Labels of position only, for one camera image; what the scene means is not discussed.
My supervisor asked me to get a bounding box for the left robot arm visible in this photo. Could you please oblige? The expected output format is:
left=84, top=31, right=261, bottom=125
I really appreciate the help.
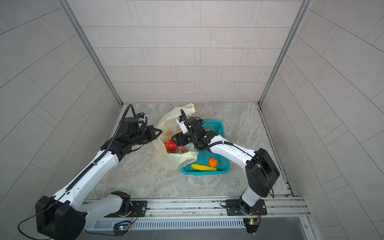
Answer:
left=35, top=113, right=162, bottom=240

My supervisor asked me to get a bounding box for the orange tangerine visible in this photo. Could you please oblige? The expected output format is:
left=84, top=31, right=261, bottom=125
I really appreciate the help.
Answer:
left=209, top=158, right=219, bottom=168

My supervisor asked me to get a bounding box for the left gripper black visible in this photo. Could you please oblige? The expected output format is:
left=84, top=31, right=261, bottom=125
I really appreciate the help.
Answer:
left=128, top=125, right=163, bottom=147

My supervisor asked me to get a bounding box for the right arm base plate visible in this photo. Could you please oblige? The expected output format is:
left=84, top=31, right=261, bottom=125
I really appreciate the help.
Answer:
left=221, top=199, right=268, bottom=216

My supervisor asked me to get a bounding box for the red apple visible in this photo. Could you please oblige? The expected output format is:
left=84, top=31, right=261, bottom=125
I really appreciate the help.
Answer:
left=164, top=140, right=178, bottom=153

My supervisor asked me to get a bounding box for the circuit board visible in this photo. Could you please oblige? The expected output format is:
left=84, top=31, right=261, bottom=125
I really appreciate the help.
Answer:
left=113, top=221, right=132, bottom=236
left=243, top=218, right=261, bottom=234

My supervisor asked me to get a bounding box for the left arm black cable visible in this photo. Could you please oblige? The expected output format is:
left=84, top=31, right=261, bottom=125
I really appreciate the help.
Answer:
left=17, top=194, right=61, bottom=240

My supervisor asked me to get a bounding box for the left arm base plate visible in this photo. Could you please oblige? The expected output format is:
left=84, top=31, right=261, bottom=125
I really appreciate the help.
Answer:
left=106, top=201, right=148, bottom=218

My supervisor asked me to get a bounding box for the left circuit board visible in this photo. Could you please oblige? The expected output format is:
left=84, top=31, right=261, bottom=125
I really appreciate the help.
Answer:
left=113, top=221, right=132, bottom=236

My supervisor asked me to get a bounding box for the yellow banana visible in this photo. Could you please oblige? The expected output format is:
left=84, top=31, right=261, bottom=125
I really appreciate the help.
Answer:
left=191, top=164, right=217, bottom=172

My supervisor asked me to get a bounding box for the teal plastic basket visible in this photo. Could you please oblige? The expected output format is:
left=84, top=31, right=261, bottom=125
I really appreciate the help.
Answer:
left=180, top=120, right=231, bottom=176

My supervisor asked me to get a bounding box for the cream plastic bag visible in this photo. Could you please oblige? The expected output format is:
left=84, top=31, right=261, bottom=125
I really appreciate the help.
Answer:
left=152, top=104, right=198, bottom=170

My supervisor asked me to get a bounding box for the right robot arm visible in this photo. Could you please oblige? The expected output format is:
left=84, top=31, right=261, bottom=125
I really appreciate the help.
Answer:
left=172, top=113, right=280, bottom=215

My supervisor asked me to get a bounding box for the aluminium mounting rail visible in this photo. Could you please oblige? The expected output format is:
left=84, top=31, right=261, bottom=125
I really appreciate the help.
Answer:
left=80, top=196, right=310, bottom=221

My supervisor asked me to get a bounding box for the right circuit board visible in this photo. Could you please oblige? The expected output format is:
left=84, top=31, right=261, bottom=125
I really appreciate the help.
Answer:
left=243, top=218, right=261, bottom=234

